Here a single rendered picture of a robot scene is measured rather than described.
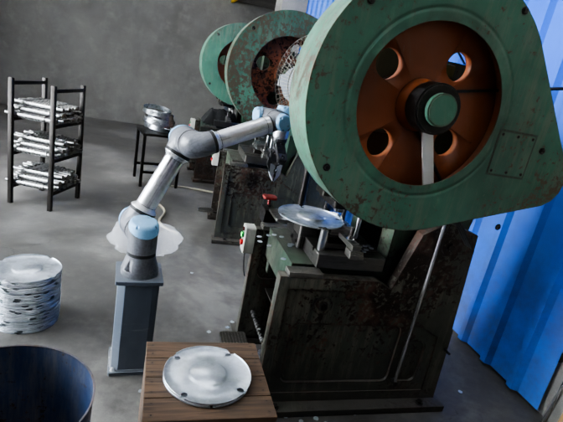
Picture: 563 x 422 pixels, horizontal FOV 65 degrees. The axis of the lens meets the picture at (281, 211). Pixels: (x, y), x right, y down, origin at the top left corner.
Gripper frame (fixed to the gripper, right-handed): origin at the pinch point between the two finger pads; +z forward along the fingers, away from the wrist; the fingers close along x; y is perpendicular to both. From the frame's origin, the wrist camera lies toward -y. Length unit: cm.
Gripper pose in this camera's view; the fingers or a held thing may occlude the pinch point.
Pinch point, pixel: (273, 179)
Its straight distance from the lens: 218.8
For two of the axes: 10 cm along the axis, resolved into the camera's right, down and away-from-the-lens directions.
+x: -9.5, -0.9, -2.9
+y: -2.5, -3.4, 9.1
